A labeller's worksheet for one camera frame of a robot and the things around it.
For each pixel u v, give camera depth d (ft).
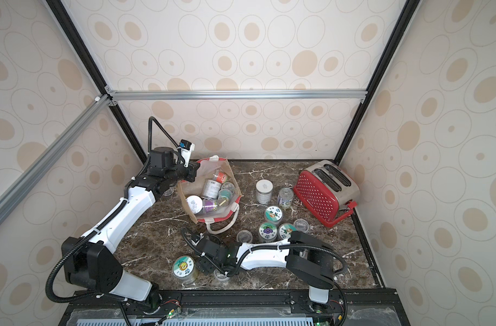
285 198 3.11
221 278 2.44
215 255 1.97
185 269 2.40
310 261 1.47
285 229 2.73
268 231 2.74
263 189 3.17
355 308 2.40
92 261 1.37
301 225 2.88
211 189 3.19
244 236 2.78
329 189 2.78
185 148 2.26
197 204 2.95
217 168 3.34
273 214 2.88
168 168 2.06
